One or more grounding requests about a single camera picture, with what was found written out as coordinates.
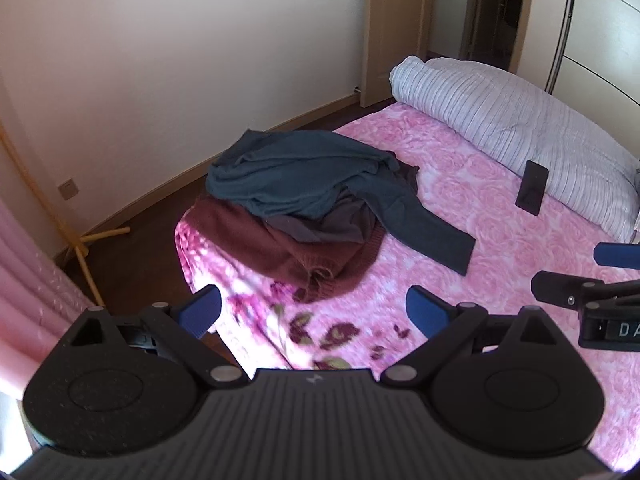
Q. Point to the pink floral bedspread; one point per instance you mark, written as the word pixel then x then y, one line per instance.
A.
pixel 264 327

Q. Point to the dark grey garment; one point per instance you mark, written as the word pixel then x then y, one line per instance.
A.
pixel 338 199

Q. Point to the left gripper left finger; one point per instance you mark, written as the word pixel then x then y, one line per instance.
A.
pixel 179 331

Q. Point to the wall socket plate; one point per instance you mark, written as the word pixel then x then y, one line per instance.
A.
pixel 68 189

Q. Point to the wooden coat stand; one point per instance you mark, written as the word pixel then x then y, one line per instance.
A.
pixel 76 244

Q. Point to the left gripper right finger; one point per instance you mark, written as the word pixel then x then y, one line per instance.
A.
pixel 447 329

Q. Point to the white wardrobe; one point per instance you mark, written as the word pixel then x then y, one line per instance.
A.
pixel 599 70

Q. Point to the maroon knit sweater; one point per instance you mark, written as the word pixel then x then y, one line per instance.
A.
pixel 319 271

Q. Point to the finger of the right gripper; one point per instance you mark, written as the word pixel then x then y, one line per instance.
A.
pixel 575 292
pixel 616 255

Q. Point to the wooden door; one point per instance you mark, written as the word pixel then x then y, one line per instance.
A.
pixel 393 30

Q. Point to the dark teal long-sleeve sweater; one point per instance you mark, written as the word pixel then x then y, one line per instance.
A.
pixel 234 177

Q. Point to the black smartphone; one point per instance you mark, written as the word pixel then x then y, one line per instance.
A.
pixel 532 188

